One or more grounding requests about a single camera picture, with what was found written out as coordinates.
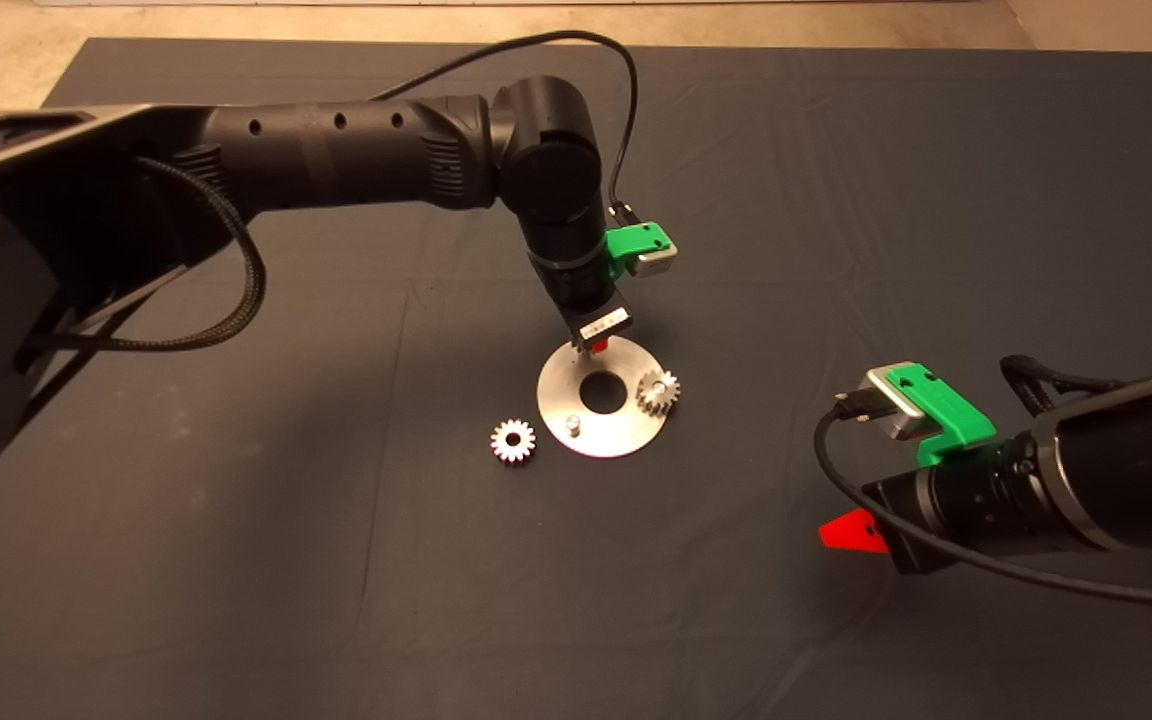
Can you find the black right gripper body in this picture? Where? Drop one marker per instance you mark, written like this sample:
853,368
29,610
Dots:
956,508

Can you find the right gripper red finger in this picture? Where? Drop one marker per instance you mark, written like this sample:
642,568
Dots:
851,533

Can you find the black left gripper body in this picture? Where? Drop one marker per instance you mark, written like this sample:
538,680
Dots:
586,300

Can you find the small steel planetary gear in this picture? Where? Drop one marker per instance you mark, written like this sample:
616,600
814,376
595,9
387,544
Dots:
646,403
502,445

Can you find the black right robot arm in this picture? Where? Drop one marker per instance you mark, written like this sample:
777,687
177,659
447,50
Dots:
1136,465

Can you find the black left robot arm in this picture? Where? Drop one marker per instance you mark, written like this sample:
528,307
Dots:
336,155

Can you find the round metal carrier plate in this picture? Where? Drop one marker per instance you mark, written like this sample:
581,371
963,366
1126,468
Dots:
561,400

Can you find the dark grey table cloth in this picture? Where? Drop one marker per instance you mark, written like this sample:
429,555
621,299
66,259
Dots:
836,200

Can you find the green left camera mount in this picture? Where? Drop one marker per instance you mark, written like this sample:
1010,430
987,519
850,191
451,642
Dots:
636,243

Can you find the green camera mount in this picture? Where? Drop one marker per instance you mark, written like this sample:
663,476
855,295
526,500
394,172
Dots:
636,243
946,415

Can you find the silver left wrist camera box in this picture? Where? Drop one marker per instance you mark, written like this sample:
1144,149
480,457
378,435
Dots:
658,262

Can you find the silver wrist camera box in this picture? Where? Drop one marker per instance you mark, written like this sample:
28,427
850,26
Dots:
884,400
658,262

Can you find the green right camera mount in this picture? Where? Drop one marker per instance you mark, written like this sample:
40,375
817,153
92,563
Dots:
946,415

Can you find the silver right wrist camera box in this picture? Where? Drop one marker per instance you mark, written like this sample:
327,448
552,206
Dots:
884,400

